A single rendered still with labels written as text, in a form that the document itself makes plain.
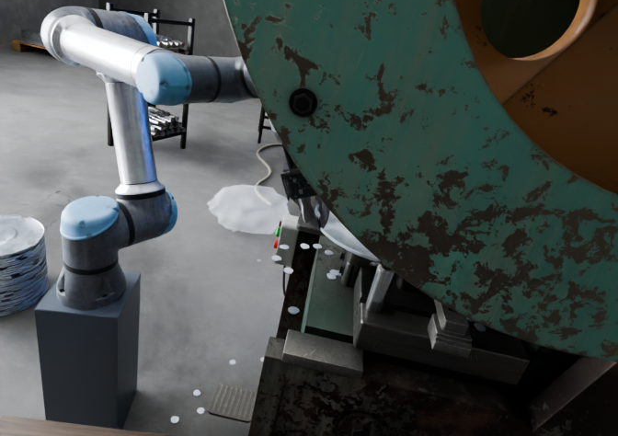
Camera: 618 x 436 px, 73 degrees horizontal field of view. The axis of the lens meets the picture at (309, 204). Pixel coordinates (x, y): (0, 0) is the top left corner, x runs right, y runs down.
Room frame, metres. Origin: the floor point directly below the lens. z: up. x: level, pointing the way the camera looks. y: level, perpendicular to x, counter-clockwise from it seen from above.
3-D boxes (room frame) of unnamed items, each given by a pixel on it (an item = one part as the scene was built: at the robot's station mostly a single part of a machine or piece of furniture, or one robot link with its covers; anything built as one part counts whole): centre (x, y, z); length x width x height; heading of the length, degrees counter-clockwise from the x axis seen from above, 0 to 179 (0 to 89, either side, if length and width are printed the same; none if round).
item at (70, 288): (0.80, 0.48, 0.50); 0.15 x 0.15 x 0.10
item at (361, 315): (0.80, -0.29, 0.68); 0.45 x 0.30 x 0.06; 179
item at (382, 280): (0.63, -0.16, 0.75); 0.03 x 0.03 x 0.10; 89
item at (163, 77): (0.77, 0.42, 1.02); 0.49 x 0.11 x 0.12; 58
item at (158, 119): (2.93, 1.29, 0.47); 0.46 x 0.43 x 0.95; 69
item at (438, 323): (0.63, -0.28, 0.76); 0.17 x 0.06 x 0.10; 179
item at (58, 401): (0.80, 0.48, 0.23); 0.18 x 0.18 x 0.45; 9
